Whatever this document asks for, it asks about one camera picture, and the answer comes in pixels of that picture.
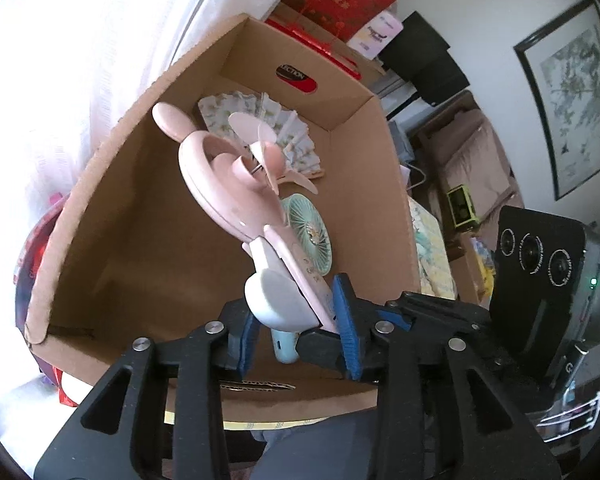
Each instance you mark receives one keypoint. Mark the black speaker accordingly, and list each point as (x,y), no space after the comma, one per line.
(440,77)
(415,40)

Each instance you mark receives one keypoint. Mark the white sheer curtain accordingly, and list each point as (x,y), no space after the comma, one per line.
(80,60)

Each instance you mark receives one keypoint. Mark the green black radio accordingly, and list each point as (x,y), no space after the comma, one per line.
(462,207)

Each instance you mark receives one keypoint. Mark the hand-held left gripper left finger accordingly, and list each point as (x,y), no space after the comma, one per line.
(247,345)

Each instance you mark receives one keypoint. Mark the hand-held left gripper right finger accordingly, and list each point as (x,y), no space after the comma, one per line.
(352,330)

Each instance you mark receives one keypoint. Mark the mint handheld electric fan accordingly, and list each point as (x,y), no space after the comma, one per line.
(305,230)

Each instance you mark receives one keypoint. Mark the brown cardboard box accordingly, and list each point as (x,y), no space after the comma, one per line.
(155,260)

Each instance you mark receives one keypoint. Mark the floral white folding fan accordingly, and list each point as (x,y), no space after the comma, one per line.
(280,125)

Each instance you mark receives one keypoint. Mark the person's grey trousers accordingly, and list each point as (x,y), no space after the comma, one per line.
(320,450)

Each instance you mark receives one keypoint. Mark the brown sofa with cushions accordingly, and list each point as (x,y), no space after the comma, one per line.
(470,150)

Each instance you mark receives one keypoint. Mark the framed ink painting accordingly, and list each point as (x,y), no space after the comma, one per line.
(575,90)

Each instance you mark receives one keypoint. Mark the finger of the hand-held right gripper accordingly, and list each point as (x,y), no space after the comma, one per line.
(317,352)
(440,310)

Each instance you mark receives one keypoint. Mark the red plastic bag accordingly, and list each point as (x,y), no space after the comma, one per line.
(35,260)

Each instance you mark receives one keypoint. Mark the small cardboard tray of items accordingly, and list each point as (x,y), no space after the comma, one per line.
(467,275)

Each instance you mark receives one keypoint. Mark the pink handheld electric fan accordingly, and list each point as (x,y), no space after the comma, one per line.
(205,185)

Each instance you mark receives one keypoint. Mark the red gift box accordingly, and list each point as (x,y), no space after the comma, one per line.
(320,45)

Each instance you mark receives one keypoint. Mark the yellow plaid tablecloth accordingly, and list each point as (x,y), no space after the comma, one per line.
(432,250)

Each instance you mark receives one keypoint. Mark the white purple box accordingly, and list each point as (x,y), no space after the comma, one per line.
(377,35)

